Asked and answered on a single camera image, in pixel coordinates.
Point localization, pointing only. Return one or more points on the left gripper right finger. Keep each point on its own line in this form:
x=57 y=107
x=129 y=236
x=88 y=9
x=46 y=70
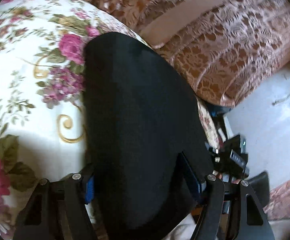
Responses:
x=229 y=211

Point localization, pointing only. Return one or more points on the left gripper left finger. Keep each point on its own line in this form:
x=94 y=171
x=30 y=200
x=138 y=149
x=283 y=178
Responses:
x=57 y=210

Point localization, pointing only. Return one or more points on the black pants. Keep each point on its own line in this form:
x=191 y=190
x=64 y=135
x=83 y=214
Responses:
x=140 y=115

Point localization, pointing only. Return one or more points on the floral bed sheet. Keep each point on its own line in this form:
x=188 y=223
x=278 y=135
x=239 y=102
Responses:
x=41 y=84

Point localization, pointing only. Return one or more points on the brown floral curtain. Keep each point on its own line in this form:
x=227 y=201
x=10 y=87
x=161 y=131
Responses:
x=224 y=48

